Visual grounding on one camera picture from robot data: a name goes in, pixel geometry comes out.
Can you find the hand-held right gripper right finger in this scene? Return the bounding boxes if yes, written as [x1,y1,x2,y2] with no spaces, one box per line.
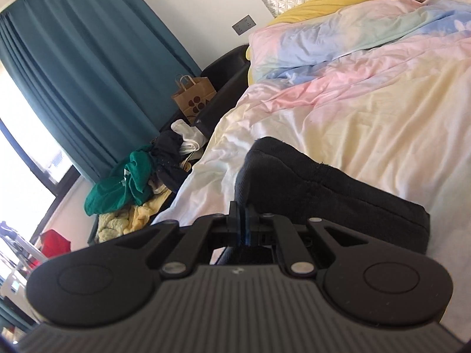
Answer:
[243,206,369,277]

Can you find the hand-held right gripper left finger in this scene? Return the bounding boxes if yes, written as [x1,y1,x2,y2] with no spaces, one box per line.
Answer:
[114,202,243,277]

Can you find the black pants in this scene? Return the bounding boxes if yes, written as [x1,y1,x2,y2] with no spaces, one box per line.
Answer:
[211,137,431,267]

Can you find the dark garment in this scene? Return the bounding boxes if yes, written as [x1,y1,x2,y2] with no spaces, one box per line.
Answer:
[149,132,192,192]

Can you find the white cloth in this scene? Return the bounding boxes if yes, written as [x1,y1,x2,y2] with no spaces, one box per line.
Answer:
[171,119,206,153]

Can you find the yellow knit blanket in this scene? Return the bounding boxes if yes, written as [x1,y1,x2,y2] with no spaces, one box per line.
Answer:
[96,187,173,243]

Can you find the green garment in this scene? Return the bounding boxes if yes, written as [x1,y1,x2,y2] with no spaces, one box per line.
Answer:
[84,145,157,217]

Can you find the brown paper bag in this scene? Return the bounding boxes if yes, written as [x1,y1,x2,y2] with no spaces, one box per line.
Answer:
[171,74,217,126]

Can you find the black armchair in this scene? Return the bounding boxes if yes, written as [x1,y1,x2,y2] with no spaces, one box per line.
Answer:
[158,44,251,144]

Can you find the pastel duvet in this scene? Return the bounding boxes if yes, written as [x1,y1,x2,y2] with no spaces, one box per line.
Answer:
[151,0,471,339]

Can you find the red bag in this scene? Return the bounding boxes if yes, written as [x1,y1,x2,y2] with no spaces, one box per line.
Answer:
[39,229,71,262]

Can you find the teal curtain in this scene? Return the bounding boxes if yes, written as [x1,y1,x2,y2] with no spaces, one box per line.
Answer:
[0,0,203,184]

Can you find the window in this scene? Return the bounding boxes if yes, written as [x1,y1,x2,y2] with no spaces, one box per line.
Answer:
[0,62,79,245]

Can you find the grey wall socket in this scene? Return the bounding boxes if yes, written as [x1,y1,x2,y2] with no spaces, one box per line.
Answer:
[232,15,257,36]

